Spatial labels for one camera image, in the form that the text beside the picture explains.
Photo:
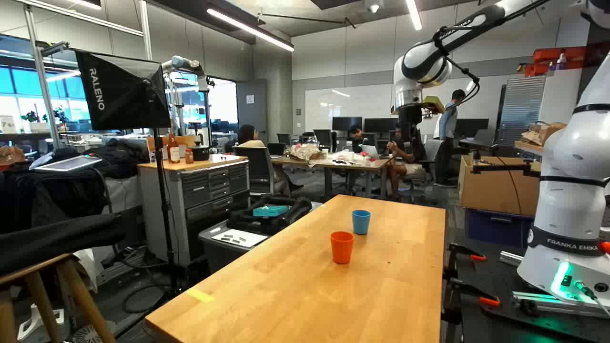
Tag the seated person dark shirt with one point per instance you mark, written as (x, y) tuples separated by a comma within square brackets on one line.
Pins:
[(404, 161)]

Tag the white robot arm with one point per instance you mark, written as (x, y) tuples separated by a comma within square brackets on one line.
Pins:
[(564, 252)]

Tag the blue storage bin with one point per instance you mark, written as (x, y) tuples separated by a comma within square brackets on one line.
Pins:
[(497, 227)]

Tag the cardboard box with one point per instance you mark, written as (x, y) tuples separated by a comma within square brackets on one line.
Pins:
[(495, 184)]

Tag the light blue plastic cup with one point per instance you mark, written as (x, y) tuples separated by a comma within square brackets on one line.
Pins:
[(360, 222)]

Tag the black open case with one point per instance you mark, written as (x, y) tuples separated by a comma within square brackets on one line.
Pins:
[(269, 214)]

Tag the standing person blue shirt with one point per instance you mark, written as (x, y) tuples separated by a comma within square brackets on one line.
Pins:
[(446, 130)]

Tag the orange plastic cup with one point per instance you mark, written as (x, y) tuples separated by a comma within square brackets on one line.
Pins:
[(341, 247)]

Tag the black softbox light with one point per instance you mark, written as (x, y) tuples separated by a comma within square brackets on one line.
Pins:
[(122, 92)]

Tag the black light stand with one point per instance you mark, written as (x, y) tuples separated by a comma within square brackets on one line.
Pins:
[(164, 197)]

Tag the grey tool cabinet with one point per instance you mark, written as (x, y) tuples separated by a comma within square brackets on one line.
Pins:
[(198, 195)]

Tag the grey plastic crate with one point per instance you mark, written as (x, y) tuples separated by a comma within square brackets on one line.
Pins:
[(223, 245)]

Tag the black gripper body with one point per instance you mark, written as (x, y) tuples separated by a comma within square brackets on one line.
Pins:
[(410, 115)]

